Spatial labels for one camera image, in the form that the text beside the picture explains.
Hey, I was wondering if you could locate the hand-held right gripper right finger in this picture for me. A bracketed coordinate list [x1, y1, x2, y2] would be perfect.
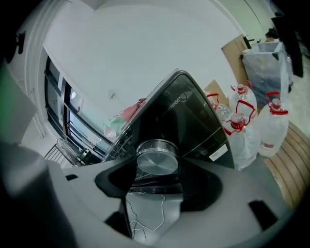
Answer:
[169, 157, 291, 248]

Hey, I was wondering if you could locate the large cardboard sheet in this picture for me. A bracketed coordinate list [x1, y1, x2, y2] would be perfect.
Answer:
[221, 33, 250, 83]

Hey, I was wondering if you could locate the white power cable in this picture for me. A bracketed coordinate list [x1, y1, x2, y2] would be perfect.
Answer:
[128, 193, 167, 240]

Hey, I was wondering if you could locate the pink detergent pouch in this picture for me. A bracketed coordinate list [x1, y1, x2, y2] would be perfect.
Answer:
[103, 98, 146, 142]

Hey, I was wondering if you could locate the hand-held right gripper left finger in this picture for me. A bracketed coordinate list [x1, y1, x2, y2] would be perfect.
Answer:
[62, 156, 137, 240]

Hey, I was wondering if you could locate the clear water jug red handle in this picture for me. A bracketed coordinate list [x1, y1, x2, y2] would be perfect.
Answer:
[256, 91, 290, 158]
[222, 99, 261, 171]
[230, 81, 259, 114]
[207, 93, 232, 119]

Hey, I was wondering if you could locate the dark framed glass partition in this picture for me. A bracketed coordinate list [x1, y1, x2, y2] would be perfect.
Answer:
[44, 55, 114, 165]

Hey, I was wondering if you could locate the wooden slat decking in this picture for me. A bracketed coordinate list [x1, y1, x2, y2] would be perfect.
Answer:
[263, 121, 310, 209]

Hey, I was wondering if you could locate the small cardboard sheet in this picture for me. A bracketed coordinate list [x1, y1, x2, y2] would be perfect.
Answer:
[203, 79, 230, 105]

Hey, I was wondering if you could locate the black washing machine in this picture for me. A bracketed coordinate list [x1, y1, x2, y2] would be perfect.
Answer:
[103, 69, 235, 194]

